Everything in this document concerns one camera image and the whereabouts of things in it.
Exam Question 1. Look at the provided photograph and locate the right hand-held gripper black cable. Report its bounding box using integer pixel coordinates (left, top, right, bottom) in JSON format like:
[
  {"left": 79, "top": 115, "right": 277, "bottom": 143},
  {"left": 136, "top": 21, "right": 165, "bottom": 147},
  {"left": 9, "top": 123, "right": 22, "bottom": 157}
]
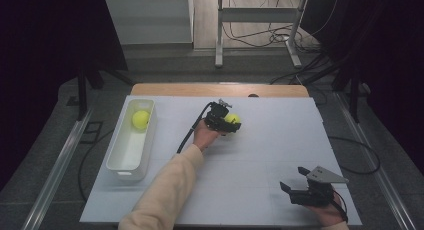
[{"left": 332, "top": 189, "right": 349, "bottom": 223}]

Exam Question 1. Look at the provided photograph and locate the looped black floor cable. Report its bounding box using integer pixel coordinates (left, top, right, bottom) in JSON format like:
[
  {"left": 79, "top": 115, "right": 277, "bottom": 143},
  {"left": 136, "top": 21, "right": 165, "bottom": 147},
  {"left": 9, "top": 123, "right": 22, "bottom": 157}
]
[{"left": 328, "top": 135, "right": 382, "bottom": 176}]

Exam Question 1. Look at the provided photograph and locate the person's left hand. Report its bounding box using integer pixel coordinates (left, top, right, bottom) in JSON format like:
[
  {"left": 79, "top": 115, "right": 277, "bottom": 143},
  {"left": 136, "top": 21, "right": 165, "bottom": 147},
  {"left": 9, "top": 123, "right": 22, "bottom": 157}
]
[{"left": 192, "top": 118, "right": 228, "bottom": 153}]

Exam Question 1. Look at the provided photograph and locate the left hand-held gripper black cable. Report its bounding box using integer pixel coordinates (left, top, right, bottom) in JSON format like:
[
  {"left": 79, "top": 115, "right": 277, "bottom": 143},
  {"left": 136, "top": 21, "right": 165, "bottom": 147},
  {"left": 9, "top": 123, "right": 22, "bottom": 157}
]
[{"left": 175, "top": 101, "right": 214, "bottom": 155}]

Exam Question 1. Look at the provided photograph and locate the wooden table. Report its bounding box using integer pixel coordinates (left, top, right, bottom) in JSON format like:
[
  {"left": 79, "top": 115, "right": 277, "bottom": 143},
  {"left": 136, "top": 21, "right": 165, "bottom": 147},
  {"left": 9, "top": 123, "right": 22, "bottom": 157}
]
[{"left": 129, "top": 83, "right": 310, "bottom": 98}]

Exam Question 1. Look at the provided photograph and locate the white cabinet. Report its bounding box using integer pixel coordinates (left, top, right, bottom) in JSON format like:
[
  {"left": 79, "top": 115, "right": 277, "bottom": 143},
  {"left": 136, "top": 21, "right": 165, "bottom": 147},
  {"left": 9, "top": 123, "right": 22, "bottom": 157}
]
[{"left": 104, "top": 0, "right": 195, "bottom": 46}]

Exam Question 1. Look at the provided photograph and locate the tennis ball with black line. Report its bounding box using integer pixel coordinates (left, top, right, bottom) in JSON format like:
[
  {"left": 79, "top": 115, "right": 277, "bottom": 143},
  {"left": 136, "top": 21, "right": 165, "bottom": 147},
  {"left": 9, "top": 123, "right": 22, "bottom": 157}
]
[{"left": 223, "top": 112, "right": 242, "bottom": 125}]

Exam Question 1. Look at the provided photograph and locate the curved black floor cable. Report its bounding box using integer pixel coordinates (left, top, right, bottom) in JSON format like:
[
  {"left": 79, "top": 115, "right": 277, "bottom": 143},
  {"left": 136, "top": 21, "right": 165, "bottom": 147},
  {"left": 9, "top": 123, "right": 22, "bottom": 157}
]
[{"left": 78, "top": 129, "right": 114, "bottom": 203}]

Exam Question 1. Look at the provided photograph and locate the black metal stand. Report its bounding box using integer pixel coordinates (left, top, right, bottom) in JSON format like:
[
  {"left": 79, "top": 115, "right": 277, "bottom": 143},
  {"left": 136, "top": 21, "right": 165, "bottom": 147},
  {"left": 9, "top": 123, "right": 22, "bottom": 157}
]
[
  {"left": 74, "top": 66, "right": 134, "bottom": 121},
  {"left": 299, "top": 53, "right": 364, "bottom": 124}
]

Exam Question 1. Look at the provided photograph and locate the tangle of black floor cables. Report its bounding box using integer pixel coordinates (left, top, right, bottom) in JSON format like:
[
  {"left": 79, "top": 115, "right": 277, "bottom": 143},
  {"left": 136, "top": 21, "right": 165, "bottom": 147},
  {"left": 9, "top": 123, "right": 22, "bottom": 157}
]
[{"left": 222, "top": 23, "right": 321, "bottom": 54}]

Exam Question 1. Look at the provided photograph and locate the aluminium floor rail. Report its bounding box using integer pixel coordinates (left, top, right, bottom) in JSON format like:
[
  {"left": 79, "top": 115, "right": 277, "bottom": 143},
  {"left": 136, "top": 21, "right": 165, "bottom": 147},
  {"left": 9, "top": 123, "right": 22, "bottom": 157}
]
[
  {"left": 21, "top": 109, "right": 94, "bottom": 230},
  {"left": 334, "top": 91, "right": 418, "bottom": 230}
]

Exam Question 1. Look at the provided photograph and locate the person's right hand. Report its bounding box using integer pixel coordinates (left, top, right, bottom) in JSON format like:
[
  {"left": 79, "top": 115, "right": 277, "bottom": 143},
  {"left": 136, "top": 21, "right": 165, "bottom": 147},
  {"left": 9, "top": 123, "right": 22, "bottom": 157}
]
[{"left": 304, "top": 191, "right": 348, "bottom": 227}]

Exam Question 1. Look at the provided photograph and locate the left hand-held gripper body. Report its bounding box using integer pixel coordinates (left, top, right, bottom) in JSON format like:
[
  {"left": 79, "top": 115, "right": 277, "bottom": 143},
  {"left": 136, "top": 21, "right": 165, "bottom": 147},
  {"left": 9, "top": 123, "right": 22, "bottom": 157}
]
[{"left": 203, "top": 99, "right": 235, "bottom": 133}]

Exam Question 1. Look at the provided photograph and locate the white board table cover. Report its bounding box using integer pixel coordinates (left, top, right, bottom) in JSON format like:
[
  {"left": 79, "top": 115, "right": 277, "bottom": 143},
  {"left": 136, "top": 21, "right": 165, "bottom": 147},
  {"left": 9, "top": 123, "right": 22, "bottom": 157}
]
[{"left": 79, "top": 95, "right": 363, "bottom": 226}]

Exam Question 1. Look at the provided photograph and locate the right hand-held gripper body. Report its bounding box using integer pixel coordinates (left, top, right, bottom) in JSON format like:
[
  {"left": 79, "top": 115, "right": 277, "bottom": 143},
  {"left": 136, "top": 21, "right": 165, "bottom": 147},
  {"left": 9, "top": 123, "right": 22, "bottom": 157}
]
[{"left": 288, "top": 165, "right": 350, "bottom": 208}]

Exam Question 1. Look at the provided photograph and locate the white plastic bin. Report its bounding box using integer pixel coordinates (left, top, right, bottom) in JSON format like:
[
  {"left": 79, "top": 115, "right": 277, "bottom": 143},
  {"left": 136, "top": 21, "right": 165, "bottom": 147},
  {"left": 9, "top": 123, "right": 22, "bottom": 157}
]
[{"left": 105, "top": 98, "right": 158, "bottom": 182}]

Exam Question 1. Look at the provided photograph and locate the white metal stand frame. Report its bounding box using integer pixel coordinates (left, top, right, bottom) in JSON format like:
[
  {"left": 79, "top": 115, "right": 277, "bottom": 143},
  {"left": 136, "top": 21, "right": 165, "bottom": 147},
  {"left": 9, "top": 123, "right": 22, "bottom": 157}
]
[{"left": 214, "top": 0, "right": 309, "bottom": 69}]

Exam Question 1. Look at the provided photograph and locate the yellow tennis ball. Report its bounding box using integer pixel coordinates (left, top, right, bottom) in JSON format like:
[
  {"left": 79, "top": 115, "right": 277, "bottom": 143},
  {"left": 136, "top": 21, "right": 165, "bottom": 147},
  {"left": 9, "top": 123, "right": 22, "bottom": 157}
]
[{"left": 131, "top": 109, "right": 151, "bottom": 130}]

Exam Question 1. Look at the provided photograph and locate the hand-held gripper black cable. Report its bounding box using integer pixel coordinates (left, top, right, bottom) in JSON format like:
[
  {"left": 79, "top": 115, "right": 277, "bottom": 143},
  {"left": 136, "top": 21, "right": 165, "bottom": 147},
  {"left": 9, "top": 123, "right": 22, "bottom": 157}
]
[
  {"left": 175, "top": 101, "right": 214, "bottom": 155},
  {"left": 332, "top": 189, "right": 349, "bottom": 223}
]

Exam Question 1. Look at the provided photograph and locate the dark curtain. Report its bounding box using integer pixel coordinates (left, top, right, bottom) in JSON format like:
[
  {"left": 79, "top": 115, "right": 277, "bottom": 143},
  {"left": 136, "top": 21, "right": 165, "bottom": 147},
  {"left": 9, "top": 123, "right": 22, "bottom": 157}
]
[
  {"left": 0, "top": 0, "right": 128, "bottom": 191},
  {"left": 301, "top": 0, "right": 424, "bottom": 176}
]

